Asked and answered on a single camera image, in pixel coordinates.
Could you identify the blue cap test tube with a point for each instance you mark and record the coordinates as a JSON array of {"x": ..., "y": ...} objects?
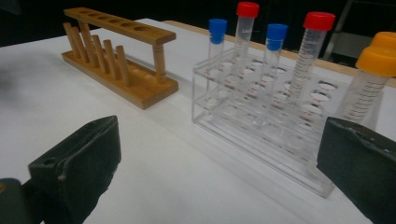
[
  {"x": 276, "y": 34},
  {"x": 217, "y": 29}
]

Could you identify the orange cap test tube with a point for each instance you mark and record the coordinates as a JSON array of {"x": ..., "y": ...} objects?
[
  {"x": 386, "y": 39},
  {"x": 375, "y": 60}
]

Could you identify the white table mat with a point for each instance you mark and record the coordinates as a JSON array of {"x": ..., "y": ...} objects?
[{"x": 155, "y": 155}]

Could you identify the grey metal stand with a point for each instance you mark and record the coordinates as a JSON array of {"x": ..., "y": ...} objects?
[{"x": 358, "y": 46}]

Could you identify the red cap test tube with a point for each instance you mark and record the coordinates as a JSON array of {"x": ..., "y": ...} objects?
[
  {"x": 319, "y": 21},
  {"x": 247, "y": 9}
]

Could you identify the clear acrylic test tube rack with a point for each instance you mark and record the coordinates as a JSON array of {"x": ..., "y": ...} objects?
[{"x": 249, "y": 130}]

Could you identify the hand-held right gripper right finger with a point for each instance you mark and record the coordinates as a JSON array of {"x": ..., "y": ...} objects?
[{"x": 361, "y": 168}]

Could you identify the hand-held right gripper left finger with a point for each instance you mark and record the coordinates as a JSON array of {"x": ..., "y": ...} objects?
[{"x": 81, "y": 161}]

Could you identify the wooden test tube rack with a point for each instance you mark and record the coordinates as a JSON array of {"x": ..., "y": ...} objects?
[{"x": 146, "y": 90}]

